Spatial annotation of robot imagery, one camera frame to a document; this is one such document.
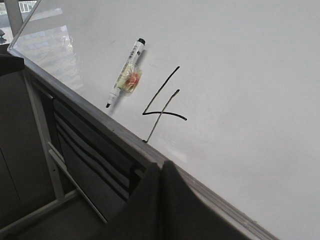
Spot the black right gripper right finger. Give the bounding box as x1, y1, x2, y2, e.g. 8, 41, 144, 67
160, 161, 249, 240

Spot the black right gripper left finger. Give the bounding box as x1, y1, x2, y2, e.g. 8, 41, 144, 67
90, 163, 160, 240

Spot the white whiteboard marker with tape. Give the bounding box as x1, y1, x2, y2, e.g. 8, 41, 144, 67
106, 38, 146, 108

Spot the dark panel under whiteboard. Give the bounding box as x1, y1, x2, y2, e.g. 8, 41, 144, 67
29, 72, 148, 203

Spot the white whiteboard with aluminium frame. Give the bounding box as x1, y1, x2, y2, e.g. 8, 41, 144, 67
9, 0, 320, 240

